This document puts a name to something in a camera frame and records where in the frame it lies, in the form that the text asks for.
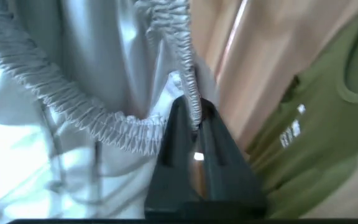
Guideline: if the pale grey garment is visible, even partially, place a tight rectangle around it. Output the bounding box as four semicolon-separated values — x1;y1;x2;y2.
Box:
0;0;221;219

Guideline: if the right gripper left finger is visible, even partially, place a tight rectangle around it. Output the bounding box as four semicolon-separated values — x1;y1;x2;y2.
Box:
144;95;200;218

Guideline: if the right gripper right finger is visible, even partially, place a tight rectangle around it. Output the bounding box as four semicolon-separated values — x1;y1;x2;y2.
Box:
197;98;267;218

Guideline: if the green printed t-shirt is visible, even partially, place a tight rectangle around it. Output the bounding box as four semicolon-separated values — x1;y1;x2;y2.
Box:
246;0;358;218

